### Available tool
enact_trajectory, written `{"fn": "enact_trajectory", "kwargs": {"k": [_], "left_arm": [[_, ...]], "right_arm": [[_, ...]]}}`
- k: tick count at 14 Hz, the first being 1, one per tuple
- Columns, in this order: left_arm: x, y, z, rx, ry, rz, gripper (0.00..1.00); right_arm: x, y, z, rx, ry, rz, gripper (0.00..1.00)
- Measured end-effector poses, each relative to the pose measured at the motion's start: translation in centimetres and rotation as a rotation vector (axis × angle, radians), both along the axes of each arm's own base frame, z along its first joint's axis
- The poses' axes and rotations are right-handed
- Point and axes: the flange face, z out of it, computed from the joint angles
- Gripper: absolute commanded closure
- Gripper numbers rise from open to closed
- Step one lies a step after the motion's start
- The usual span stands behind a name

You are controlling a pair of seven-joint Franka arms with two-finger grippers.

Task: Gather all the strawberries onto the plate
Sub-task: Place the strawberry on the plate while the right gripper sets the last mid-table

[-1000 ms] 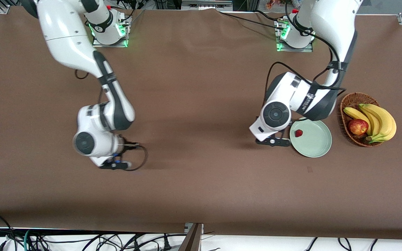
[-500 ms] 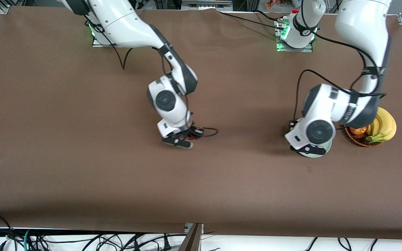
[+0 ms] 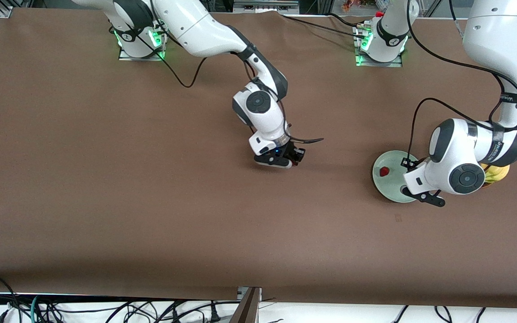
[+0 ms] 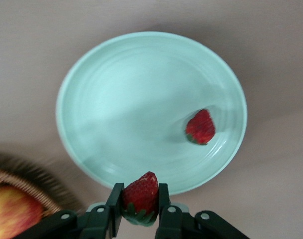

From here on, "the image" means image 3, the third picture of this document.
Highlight aluminium frame post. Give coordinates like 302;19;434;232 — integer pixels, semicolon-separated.
229;287;263;323

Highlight long black base cable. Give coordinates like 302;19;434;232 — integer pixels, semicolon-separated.
282;15;367;39

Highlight teal floor cable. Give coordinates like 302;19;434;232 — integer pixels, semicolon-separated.
30;295;46;323

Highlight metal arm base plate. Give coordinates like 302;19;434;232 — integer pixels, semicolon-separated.
355;22;403;68
118;27;166;61

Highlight brown table cover sheet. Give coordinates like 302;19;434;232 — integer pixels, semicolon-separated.
0;8;517;309

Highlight yellow banana bunch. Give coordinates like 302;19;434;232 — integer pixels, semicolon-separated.
480;164;510;185

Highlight pale green round plate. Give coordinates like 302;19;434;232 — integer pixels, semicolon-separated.
372;150;421;203

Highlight short black base cable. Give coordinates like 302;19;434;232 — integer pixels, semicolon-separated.
328;13;361;27

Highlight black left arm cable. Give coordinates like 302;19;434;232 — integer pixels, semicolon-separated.
406;0;517;167

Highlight colourful background toys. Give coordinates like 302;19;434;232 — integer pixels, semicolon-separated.
342;0;391;13

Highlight grey background device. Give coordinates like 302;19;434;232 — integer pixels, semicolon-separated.
233;0;300;14

